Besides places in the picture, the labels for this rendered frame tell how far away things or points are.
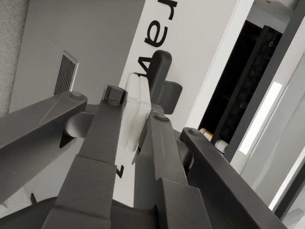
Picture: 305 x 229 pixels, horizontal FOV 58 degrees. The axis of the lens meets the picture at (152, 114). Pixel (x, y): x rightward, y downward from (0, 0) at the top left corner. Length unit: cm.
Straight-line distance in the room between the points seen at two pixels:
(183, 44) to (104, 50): 31
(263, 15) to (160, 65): 24
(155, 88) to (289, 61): 14
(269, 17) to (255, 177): 23
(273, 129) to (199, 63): 11
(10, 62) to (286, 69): 99
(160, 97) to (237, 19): 8
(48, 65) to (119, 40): 33
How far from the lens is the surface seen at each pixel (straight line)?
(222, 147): 33
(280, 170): 29
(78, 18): 67
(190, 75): 23
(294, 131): 29
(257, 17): 41
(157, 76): 21
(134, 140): 15
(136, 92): 16
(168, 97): 23
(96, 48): 57
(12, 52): 113
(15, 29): 111
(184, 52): 24
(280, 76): 30
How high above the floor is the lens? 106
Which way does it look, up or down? 43 degrees down
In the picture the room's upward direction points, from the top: 129 degrees clockwise
